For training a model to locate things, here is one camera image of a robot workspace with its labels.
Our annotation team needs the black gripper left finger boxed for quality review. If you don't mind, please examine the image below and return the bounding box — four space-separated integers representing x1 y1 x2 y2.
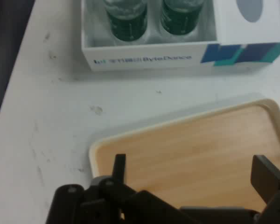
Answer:
49 153 192 224

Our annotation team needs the green label water bottle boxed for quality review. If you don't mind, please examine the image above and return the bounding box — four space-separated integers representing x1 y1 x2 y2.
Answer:
160 0 204 37
104 0 148 42

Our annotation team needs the bamboo tray with white rim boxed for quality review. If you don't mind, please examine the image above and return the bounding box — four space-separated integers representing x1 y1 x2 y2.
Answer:
88 98 280 213

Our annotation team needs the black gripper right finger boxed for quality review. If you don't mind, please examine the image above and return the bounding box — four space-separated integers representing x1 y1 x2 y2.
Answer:
250 154 280 224

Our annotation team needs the white blue cardboard box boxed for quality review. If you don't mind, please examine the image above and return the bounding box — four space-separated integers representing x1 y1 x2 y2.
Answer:
80 0 280 72

